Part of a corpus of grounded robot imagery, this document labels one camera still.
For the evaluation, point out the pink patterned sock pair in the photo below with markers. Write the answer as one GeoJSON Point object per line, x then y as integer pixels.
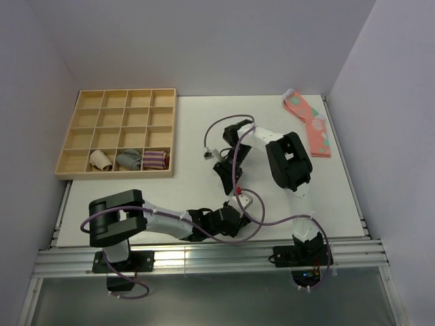
{"type": "Point", "coordinates": [315, 123]}

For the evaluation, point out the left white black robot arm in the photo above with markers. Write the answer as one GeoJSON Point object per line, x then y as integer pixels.
{"type": "Point", "coordinates": [114, 219]}

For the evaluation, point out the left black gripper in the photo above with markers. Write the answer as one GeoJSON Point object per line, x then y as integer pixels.
{"type": "Point", "coordinates": [233, 231]}

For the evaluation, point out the wooden compartment tray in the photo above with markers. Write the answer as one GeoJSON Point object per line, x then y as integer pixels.
{"type": "Point", "coordinates": [115, 120]}

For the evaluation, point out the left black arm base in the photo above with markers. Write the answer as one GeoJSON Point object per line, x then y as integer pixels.
{"type": "Point", "coordinates": [138, 261]}

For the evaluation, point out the grey rolled sock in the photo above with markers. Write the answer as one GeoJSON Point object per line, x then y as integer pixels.
{"type": "Point", "coordinates": [130, 159]}

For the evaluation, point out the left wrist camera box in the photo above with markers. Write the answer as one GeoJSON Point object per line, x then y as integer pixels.
{"type": "Point", "coordinates": [242, 200]}

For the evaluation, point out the purple striped sock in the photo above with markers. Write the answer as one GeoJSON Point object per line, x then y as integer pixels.
{"type": "Point", "coordinates": [155, 160]}

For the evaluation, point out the aluminium mounting rail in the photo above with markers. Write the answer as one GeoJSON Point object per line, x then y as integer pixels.
{"type": "Point", "coordinates": [206, 258]}

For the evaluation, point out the beige rolled sock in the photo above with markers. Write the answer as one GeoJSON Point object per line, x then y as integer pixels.
{"type": "Point", "coordinates": [100, 161]}

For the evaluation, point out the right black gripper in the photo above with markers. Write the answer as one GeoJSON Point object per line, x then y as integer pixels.
{"type": "Point", "coordinates": [226, 174]}

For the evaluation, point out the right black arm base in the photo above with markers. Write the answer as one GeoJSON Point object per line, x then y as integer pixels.
{"type": "Point", "coordinates": [292, 258]}

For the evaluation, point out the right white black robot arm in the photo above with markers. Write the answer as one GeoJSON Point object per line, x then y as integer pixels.
{"type": "Point", "coordinates": [290, 168]}

